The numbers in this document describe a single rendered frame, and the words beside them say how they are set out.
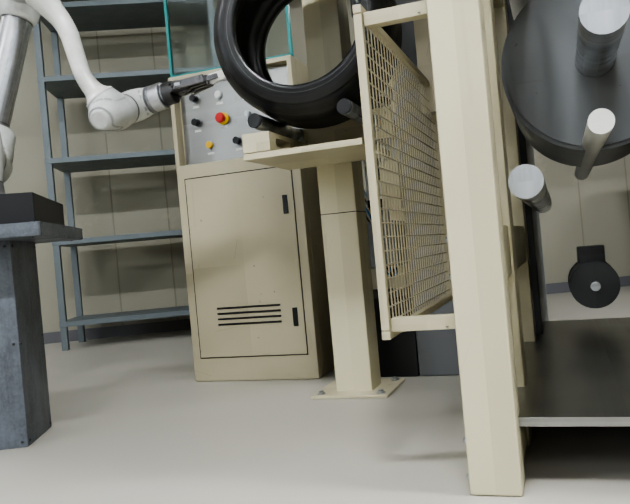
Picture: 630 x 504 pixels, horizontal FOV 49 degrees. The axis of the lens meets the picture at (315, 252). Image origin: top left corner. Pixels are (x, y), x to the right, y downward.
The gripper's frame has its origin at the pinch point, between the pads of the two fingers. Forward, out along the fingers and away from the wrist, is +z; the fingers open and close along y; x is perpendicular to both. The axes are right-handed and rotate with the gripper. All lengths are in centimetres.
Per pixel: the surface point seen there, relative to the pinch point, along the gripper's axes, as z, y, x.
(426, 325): 60, -61, 85
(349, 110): 42, -12, 26
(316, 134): 20.8, 22.1, 22.4
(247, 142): 9.9, -12.4, 26.3
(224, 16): 11.7, -13.0, -12.0
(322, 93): 35.6, -11.5, 18.9
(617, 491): 89, -63, 122
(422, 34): 63, 18, 3
